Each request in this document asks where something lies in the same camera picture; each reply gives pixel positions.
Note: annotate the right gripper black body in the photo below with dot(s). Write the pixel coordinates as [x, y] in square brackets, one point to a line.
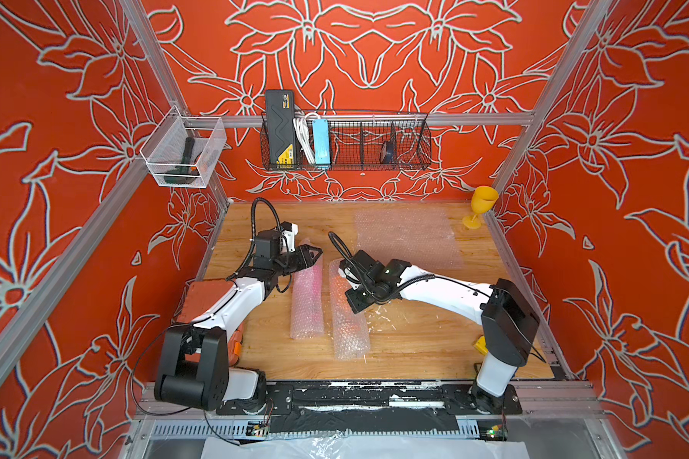
[363, 296]

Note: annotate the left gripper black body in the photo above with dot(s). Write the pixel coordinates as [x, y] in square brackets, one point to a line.
[276, 268]

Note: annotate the bubble orange glass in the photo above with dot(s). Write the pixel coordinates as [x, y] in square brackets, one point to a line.
[349, 331]

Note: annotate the clear bubble wrap sheet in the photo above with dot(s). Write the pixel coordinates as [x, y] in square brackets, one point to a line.
[421, 236]

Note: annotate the yellow plastic wine glass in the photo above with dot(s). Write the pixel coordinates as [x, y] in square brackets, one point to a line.
[483, 200]

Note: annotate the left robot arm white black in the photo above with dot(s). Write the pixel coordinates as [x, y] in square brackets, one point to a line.
[194, 369]

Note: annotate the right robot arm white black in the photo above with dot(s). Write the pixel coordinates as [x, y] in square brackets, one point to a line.
[509, 324]

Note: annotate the bubble wrapped pink glass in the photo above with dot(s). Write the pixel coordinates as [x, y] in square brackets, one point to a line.
[307, 307]

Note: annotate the yellow tape measure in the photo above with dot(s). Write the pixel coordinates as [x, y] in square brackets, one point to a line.
[480, 345]

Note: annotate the light blue power bank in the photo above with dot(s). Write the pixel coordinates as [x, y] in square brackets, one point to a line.
[320, 131]

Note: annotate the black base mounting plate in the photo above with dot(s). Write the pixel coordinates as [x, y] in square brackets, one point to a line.
[417, 407]

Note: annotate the black yellow device box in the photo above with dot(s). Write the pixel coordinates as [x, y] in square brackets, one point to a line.
[282, 138]

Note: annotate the white plastic sheet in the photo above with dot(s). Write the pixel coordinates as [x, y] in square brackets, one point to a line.
[360, 447]

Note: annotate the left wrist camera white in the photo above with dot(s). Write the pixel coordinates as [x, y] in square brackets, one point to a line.
[288, 236]

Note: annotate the dark green handled tool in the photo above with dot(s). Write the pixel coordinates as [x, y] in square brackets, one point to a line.
[184, 173]

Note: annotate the black wire wall basket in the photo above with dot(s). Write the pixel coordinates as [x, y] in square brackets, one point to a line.
[356, 138]

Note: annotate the clear acrylic wall bin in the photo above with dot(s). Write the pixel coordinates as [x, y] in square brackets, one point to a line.
[165, 145]

